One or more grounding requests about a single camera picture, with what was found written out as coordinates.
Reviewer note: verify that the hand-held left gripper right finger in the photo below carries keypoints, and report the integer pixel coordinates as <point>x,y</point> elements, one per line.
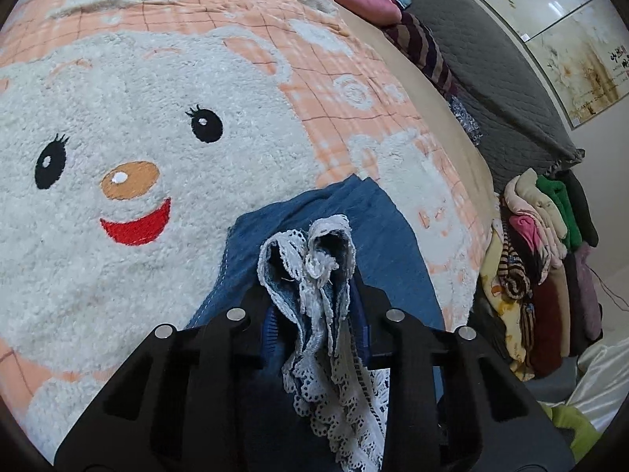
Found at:
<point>422,378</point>

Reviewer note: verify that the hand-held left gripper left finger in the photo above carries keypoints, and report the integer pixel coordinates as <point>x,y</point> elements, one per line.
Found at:
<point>211,378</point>

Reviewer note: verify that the blue pants with lace trim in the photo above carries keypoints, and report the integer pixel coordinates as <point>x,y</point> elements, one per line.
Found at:
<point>373,236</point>

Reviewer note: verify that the yellow-green cloth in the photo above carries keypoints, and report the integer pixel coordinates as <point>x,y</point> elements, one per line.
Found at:
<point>572,427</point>

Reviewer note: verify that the pile of colourful clothes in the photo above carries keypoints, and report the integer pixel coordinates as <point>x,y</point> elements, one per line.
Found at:
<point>540,265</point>

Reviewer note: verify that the white satin cloth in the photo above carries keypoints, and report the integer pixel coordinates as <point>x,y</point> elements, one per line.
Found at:
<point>602,378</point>

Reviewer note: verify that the floral patterned cloth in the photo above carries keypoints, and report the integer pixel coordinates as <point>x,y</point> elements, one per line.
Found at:
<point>467,120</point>

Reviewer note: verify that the peach printed fleece blanket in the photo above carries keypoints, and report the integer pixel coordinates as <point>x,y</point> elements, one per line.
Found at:
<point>147,108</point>

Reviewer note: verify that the grey quilted mattress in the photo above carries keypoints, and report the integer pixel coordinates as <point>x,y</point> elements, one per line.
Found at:
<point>491,83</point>

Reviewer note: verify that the striped dark cloth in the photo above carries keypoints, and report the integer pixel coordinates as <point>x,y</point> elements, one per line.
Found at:
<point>422,49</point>

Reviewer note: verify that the floral wall mural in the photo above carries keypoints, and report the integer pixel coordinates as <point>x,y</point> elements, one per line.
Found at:
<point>565,19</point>

